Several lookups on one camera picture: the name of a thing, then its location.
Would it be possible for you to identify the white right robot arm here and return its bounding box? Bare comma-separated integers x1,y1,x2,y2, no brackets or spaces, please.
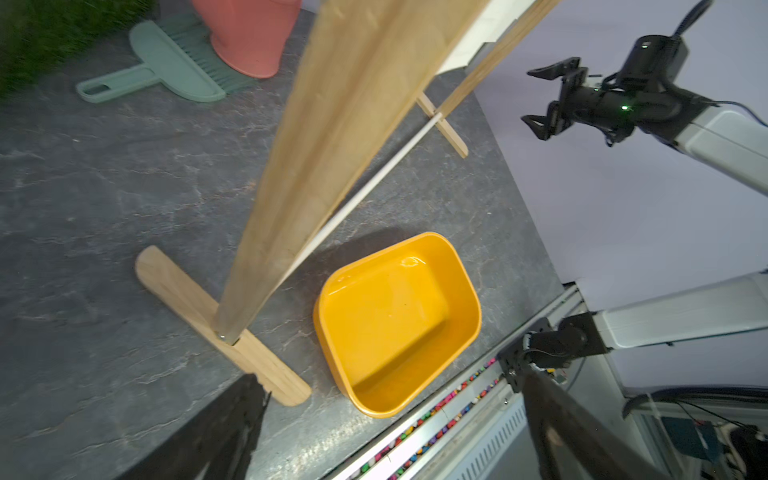
505,38,767,392

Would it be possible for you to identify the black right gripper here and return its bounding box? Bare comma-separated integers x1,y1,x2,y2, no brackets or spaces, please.
521,57,635,144

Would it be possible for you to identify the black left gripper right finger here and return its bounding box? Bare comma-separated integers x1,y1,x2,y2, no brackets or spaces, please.
520,369,669,479

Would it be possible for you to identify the green artificial grass mat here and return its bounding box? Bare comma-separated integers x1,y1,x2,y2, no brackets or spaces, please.
1,0,156,99

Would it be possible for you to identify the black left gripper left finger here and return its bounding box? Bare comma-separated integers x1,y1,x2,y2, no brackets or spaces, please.
120,374,271,479

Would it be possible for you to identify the yellow plastic tray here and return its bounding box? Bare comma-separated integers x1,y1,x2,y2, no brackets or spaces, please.
313,232,482,419

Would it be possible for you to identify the wooden drying rack frame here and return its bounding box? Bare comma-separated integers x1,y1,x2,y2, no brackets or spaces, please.
134,0,562,408

